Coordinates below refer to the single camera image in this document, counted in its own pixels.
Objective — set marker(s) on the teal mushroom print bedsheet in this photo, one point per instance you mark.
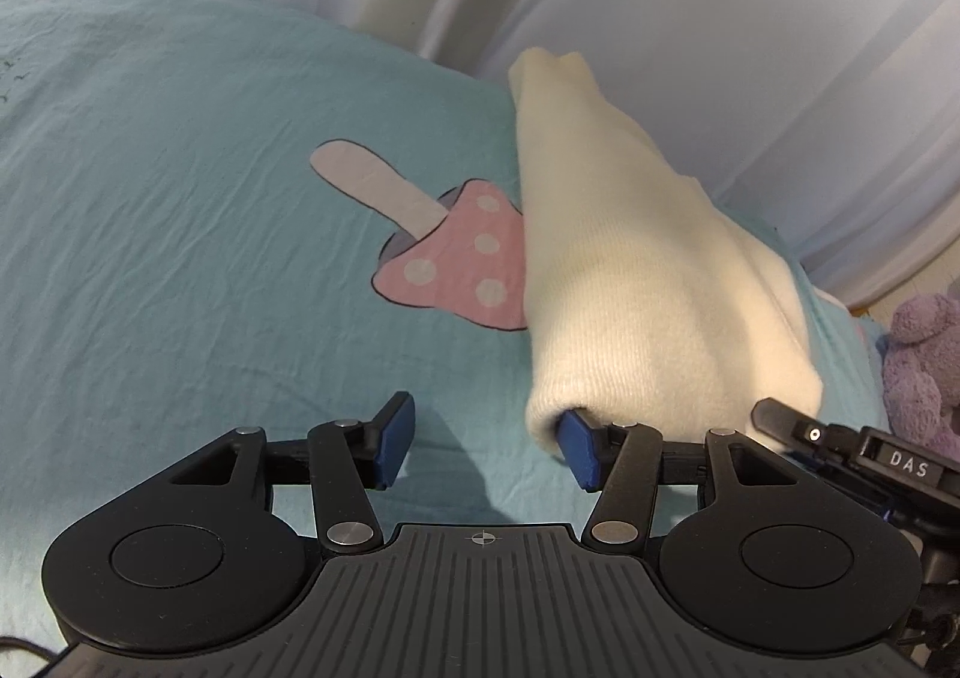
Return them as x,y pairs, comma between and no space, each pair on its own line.
222,213

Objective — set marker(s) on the purple teddy bear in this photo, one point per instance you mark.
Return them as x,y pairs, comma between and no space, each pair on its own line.
920,373

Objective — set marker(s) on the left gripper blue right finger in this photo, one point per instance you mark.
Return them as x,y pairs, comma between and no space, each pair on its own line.
589,450

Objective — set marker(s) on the cream knit sweater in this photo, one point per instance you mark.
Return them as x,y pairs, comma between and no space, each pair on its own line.
644,302

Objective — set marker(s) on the white sheer curtain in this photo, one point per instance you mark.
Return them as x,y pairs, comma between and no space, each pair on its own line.
835,120

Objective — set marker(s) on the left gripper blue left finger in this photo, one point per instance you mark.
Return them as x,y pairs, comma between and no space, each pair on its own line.
390,435

